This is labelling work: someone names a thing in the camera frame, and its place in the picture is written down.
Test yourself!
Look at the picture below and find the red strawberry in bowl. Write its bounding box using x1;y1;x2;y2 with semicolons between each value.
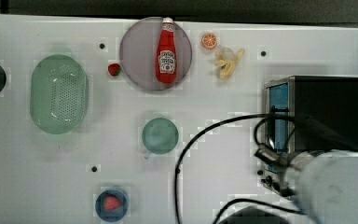
103;196;121;212

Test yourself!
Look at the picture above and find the red plush ketchup bottle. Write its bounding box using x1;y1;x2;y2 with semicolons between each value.
155;18;177;84

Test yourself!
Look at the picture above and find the small red plush strawberry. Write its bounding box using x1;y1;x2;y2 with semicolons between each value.
108;63;121;77

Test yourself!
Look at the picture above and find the green perforated colander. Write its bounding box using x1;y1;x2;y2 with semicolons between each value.
30;54;89;134

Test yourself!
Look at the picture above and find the teal round cup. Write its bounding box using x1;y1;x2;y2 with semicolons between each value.
142;118;179;160

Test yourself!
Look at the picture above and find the plush orange slice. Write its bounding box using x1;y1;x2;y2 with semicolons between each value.
201;33;217;49

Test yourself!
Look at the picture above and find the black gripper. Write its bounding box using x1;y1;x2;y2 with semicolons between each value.
255;144;289;169

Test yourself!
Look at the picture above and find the blue bowl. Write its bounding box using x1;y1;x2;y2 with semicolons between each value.
94;187;130;222

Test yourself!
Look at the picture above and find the grey round plate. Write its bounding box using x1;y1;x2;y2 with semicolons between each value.
119;17;192;91

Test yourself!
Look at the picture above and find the plush peeled banana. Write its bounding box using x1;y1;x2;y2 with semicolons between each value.
214;48;244;79

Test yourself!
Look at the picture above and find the black cable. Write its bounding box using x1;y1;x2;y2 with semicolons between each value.
172;113;296;224

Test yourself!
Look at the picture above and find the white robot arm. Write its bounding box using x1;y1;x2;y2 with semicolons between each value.
255;146;358;224

